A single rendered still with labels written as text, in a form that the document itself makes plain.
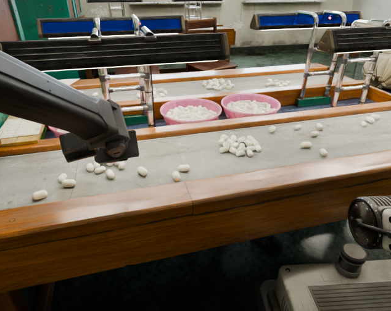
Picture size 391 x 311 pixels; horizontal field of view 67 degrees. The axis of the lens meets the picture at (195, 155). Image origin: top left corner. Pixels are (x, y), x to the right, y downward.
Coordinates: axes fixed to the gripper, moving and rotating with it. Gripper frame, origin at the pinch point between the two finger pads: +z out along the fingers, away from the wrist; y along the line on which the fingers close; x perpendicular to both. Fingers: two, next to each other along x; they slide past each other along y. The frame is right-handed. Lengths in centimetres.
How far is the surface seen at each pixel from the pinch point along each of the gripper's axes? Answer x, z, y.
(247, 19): -310, 408, -268
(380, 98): -20, 50, -139
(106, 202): 12.4, -1.1, 4.5
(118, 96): -43, 68, -3
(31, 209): 10.8, 0.4, 22.1
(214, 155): 2.3, 15.2, -30.5
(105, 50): -28.1, -2.5, -0.6
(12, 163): -6.2, 24.1, 33.6
